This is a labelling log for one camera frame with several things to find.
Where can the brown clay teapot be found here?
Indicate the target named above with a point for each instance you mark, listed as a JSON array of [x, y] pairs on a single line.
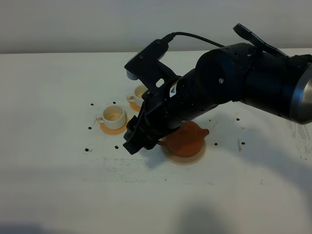
[[187, 141]]

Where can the beige round teapot coaster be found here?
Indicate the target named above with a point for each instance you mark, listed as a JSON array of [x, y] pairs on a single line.
[[184, 160]]

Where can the white teacup near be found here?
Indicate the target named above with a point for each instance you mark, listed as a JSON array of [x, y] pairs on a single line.
[[113, 117]]

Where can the orange coaster far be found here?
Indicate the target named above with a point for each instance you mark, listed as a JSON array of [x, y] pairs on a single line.
[[134, 106]]

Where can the white teacup far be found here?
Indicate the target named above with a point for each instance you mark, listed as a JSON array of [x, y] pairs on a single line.
[[136, 97]]

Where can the orange coaster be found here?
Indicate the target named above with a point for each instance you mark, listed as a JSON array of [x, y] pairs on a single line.
[[111, 132], [134, 106]]

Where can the white teacup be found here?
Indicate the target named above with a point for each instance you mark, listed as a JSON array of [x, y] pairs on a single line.
[[113, 117], [136, 97]]

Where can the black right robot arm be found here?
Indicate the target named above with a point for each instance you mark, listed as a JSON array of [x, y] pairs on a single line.
[[239, 72]]

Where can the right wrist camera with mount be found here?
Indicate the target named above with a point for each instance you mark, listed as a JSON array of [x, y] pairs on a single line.
[[146, 67]]

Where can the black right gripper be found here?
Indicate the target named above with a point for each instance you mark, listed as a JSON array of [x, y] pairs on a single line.
[[178, 102]]

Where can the orange coaster near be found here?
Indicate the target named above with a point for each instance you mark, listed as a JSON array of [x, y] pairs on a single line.
[[111, 132]]

